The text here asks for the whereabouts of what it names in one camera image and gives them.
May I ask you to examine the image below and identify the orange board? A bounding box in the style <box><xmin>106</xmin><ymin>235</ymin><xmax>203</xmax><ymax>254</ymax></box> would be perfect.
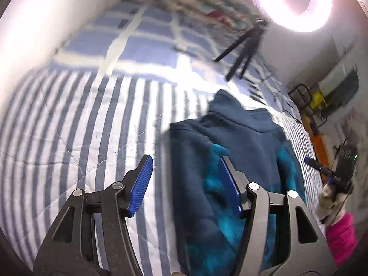
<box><xmin>305</xmin><ymin>113</ymin><xmax>330</xmax><ymax>167</ymax></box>

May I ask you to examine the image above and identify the black tripod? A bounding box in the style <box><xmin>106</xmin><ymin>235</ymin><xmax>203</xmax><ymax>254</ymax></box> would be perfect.
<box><xmin>214</xmin><ymin>19</ymin><xmax>268</xmax><ymax>81</ymax></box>

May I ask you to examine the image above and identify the yellow object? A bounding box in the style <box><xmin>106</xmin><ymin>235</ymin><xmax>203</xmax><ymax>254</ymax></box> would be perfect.
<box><xmin>312</xmin><ymin>91</ymin><xmax>327</xmax><ymax>110</ymax></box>

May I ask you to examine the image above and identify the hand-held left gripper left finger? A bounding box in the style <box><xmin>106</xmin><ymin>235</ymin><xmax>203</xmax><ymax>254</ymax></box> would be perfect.
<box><xmin>33</xmin><ymin>155</ymin><xmax>154</xmax><ymax>276</ymax></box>

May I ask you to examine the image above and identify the blue white striped quilt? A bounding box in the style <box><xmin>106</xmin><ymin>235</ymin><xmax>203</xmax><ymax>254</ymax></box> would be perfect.
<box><xmin>0</xmin><ymin>69</ymin><xmax>325</xmax><ymax>276</ymax></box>

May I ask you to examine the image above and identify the person's right hand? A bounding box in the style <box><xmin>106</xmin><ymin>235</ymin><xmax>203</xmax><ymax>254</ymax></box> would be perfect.
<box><xmin>318</xmin><ymin>184</ymin><xmax>350</xmax><ymax>223</ymax></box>

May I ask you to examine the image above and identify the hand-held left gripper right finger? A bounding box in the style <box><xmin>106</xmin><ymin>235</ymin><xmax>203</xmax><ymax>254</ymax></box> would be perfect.
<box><xmin>218</xmin><ymin>156</ymin><xmax>337</xmax><ymax>276</ymax></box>

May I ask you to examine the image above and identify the black metal frame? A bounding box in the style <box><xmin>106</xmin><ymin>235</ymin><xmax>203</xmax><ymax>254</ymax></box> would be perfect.
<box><xmin>288</xmin><ymin>84</ymin><xmax>312</xmax><ymax>108</ymax></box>

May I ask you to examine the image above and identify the ring light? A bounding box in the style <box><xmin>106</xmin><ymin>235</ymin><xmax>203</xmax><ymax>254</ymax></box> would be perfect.
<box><xmin>244</xmin><ymin>0</ymin><xmax>333</xmax><ymax>33</ymax></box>

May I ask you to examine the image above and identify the floral fabric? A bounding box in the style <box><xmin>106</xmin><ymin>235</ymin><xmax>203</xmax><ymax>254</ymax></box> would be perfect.
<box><xmin>138</xmin><ymin>0</ymin><xmax>265</xmax><ymax>32</ymax></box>

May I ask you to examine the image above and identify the black cable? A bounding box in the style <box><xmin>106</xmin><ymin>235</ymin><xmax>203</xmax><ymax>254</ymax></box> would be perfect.
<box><xmin>250</xmin><ymin>63</ymin><xmax>302</xmax><ymax>125</ymax></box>

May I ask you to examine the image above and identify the teal fleece jacket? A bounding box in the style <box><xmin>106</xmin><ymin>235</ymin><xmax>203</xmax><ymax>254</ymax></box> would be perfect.
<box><xmin>168</xmin><ymin>89</ymin><xmax>307</xmax><ymax>276</ymax></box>

